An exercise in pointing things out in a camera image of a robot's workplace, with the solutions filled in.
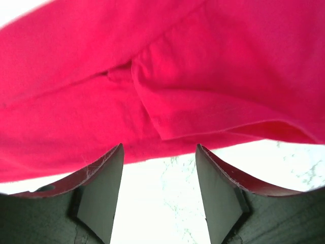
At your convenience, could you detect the red t-shirt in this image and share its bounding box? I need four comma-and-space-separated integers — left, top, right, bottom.
1, 1, 324, 182

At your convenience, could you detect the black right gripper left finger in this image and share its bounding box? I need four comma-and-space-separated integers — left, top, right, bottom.
1, 144, 124, 243

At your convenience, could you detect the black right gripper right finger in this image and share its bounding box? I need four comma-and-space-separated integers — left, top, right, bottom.
196, 144, 324, 243

